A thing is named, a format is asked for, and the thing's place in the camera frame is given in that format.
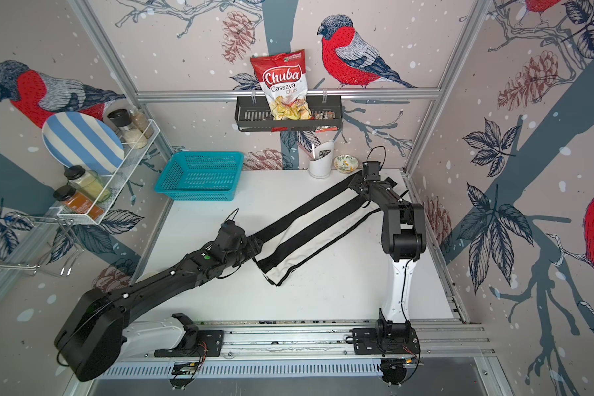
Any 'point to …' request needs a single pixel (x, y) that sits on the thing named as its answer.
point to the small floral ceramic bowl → (346, 163)
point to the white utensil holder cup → (321, 167)
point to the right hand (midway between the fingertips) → (355, 182)
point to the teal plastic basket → (201, 176)
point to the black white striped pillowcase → (283, 246)
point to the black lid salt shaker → (129, 134)
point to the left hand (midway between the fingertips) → (263, 240)
